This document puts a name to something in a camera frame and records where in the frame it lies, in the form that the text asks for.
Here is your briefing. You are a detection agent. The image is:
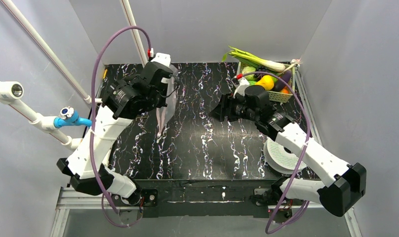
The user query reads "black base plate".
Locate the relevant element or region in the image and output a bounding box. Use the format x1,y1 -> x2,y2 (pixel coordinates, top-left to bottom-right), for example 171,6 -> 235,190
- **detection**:
109,178 -> 305,219

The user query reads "white tape roll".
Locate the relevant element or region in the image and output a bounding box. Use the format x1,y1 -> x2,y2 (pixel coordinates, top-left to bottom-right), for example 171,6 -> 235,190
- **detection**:
263,138 -> 299,175

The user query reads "cream plastic basket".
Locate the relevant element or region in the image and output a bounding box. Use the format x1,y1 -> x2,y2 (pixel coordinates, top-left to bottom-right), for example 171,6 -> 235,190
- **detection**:
237,62 -> 297,103

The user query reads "blue pipe fitting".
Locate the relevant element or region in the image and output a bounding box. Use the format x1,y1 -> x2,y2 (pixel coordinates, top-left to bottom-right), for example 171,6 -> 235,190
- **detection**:
53,106 -> 92,128

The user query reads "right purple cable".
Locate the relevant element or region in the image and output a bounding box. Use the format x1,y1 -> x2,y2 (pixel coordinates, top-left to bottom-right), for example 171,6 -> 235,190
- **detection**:
235,71 -> 312,235

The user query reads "orange fruit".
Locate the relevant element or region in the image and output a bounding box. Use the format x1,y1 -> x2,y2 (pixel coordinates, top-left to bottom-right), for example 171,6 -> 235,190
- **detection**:
280,86 -> 290,94

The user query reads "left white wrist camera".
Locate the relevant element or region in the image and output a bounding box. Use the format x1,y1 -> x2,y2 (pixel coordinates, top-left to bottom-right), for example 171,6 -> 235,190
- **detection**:
151,53 -> 171,68

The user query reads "green cabbage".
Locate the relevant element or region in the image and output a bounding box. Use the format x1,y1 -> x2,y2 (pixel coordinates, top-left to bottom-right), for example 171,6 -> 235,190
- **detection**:
241,66 -> 256,81

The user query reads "aluminium frame rail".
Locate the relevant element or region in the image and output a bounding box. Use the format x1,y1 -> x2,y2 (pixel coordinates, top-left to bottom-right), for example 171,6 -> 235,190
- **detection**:
57,71 -> 366,218

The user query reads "clear zip top bag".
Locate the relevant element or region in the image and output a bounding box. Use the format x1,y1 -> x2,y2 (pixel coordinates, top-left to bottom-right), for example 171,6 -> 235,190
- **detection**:
156,64 -> 180,137

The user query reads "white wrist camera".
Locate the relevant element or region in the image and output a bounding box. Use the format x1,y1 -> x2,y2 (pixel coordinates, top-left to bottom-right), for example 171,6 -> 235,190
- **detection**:
232,77 -> 250,98
151,53 -> 171,68

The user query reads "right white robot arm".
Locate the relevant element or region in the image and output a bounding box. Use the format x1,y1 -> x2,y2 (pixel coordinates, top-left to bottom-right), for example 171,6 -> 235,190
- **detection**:
209,85 -> 366,217

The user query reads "white pvc pipe frame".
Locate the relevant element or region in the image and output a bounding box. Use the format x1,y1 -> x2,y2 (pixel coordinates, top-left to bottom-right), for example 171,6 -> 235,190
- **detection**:
0,0 -> 150,151

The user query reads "yellow bell pepper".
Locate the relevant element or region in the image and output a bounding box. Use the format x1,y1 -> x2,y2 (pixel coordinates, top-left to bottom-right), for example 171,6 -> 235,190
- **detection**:
255,75 -> 275,91

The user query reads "green white leek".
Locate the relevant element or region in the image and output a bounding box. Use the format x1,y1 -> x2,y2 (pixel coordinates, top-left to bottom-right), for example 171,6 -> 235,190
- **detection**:
222,46 -> 286,73

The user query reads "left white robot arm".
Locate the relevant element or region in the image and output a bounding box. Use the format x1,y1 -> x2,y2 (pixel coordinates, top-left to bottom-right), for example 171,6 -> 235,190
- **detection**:
57,61 -> 177,204

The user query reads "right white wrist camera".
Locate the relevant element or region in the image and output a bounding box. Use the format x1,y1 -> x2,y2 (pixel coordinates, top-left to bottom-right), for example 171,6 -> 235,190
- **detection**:
232,77 -> 250,98

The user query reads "purple eggplant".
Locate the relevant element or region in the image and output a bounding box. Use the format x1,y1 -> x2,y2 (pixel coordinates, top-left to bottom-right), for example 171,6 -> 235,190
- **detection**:
272,71 -> 292,92

